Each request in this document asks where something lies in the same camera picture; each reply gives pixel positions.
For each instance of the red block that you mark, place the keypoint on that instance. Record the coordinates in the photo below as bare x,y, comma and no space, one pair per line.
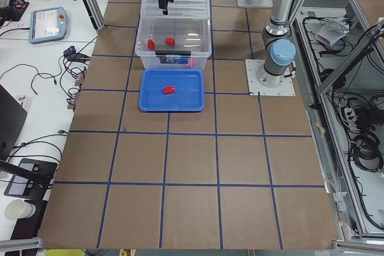
167,90
170,41
150,44
192,63

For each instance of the clear plastic storage box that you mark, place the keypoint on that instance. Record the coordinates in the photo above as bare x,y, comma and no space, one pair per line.
192,35

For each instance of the blue plastic tray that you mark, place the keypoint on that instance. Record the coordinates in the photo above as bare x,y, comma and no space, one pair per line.
189,95

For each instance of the teach pendant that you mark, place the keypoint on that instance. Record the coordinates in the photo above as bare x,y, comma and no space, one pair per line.
47,25

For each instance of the paper cup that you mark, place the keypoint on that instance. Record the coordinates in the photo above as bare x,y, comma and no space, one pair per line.
19,209

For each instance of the black box latch handle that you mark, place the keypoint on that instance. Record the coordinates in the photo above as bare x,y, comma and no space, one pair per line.
172,52

